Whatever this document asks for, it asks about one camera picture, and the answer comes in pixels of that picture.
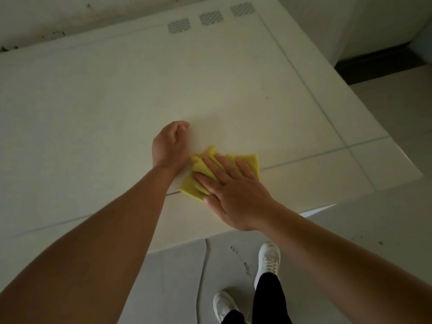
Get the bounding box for person's left hand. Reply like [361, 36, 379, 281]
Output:
[151, 121, 190, 173]

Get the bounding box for person's right hand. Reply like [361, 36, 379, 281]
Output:
[193, 153, 283, 232]

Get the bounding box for yellow cleaning cloth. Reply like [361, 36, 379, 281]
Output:
[178, 146, 261, 202]

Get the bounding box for person's right forearm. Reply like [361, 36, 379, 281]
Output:
[259, 203, 432, 324]

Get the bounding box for person's left forearm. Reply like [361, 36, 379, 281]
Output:
[0, 164, 185, 324]

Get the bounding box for person's right white sneaker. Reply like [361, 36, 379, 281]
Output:
[254, 241, 281, 290]

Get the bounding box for person's white sneaker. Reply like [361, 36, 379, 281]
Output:
[254, 241, 281, 290]
[213, 290, 251, 324]

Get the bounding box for person's left white sneaker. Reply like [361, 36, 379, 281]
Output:
[213, 290, 251, 324]

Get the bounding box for black trousers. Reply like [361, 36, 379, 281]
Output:
[221, 272, 293, 324]

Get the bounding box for white cabinet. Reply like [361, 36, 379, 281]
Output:
[276, 0, 432, 67]

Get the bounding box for white cable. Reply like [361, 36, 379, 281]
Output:
[195, 238, 210, 324]

